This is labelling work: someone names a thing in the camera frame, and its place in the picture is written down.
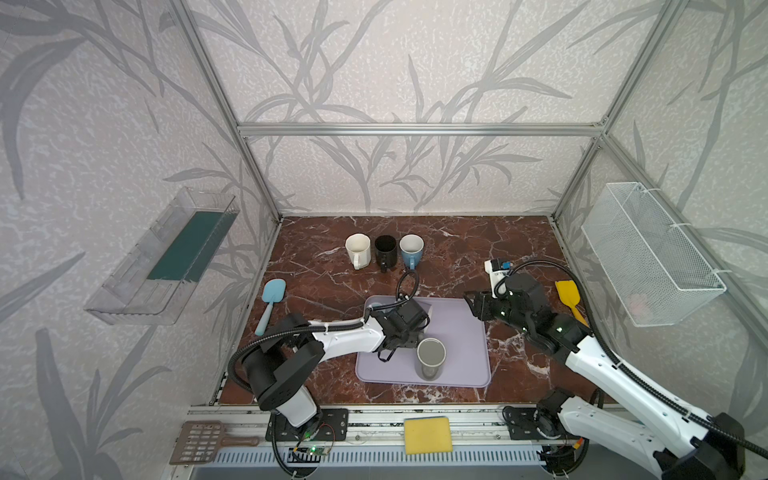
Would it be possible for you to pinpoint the light blue silicone spatula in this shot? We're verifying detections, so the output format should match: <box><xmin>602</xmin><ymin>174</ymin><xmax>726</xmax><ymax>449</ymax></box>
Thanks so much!
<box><xmin>254</xmin><ymin>279</ymin><xmax>287</xmax><ymax>336</ymax></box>

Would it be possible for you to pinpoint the white wire basket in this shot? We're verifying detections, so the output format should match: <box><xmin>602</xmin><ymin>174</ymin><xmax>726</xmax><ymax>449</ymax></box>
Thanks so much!
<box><xmin>582</xmin><ymin>182</ymin><xmax>727</xmax><ymax>328</ymax></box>

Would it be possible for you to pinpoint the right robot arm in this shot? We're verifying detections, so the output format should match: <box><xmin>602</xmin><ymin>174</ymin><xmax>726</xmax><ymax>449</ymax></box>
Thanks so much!
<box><xmin>463</xmin><ymin>259</ymin><xmax>767</xmax><ymax>479</ymax></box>

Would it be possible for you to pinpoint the brown slotted spatula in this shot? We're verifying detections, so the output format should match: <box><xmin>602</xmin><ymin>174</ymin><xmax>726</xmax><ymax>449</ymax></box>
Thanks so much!
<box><xmin>169</xmin><ymin>421</ymin><xmax>260</xmax><ymax>465</ymax></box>

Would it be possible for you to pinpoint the grey mug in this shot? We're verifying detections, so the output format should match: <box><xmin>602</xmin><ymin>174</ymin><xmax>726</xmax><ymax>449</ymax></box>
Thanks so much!
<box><xmin>416</xmin><ymin>338</ymin><xmax>447</xmax><ymax>381</ymax></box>

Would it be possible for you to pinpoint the blue polka dot mug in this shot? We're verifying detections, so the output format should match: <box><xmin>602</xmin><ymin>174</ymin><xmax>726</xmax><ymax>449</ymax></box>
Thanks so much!
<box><xmin>399</xmin><ymin>234</ymin><xmax>425</xmax><ymax>270</ymax></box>

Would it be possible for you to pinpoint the aluminium frame post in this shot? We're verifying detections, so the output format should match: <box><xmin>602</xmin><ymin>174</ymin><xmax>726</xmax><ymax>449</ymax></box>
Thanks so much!
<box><xmin>167</xmin><ymin>0</ymin><xmax>283</xmax><ymax>222</ymax></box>

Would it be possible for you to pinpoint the black mug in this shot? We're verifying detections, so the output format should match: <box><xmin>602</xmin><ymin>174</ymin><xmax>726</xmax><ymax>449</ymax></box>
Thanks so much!
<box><xmin>374</xmin><ymin>235</ymin><xmax>398</xmax><ymax>273</ymax></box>

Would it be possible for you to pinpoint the lavender plastic tray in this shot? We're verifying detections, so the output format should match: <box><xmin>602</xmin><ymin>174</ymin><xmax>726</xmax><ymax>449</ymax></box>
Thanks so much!
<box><xmin>355</xmin><ymin>297</ymin><xmax>491</xmax><ymax>388</ymax></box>

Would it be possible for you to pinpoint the clear plastic wall bin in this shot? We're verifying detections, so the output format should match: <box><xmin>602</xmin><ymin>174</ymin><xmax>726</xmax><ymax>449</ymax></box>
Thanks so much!
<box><xmin>84</xmin><ymin>187</ymin><xmax>240</xmax><ymax>325</ymax></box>

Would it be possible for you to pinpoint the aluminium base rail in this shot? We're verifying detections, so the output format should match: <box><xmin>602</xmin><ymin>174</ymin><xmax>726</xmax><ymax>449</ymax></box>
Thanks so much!
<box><xmin>161</xmin><ymin>403</ymin><xmax>661</xmax><ymax>480</ymax></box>

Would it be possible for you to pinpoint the yellow item on table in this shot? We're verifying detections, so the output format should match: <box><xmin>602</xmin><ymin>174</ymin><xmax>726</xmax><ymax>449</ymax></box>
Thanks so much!
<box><xmin>555</xmin><ymin>280</ymin><xmax>589</xmax><ymax>326</ymax></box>

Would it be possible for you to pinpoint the white faceted mug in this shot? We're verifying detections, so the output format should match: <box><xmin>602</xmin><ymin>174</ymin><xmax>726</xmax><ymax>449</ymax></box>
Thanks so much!
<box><xmin>345</xmin><ymin>233</ymin><xmax>371</xmax><ymax>270</ymax></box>

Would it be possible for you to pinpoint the yellow sponge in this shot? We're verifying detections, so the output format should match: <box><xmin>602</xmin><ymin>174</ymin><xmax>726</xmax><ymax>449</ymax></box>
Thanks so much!
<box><xmin>404</xmin><ymin>417</ymin><xmax>453</xmax><ymax>455</ymax></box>

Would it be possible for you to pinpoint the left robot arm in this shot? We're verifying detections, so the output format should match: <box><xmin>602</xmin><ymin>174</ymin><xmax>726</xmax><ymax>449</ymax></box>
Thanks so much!
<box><xmin>227</xmin><ymin>269</ymin><xmax>430</xmax><ymax>431</ymax></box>

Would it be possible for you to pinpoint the green circuit board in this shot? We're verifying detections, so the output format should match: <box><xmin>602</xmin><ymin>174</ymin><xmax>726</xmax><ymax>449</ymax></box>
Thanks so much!
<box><xmin>290</xmin><ymin>446</ymin><xmax>332</xmax><ymax>463</ymax></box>

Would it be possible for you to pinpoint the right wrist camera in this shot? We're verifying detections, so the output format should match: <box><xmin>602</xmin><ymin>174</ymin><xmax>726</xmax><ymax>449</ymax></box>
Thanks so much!
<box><xmin>484</xmin><ymin>258</ymin><xmax>512</xmax><ymax>298</ymax></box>

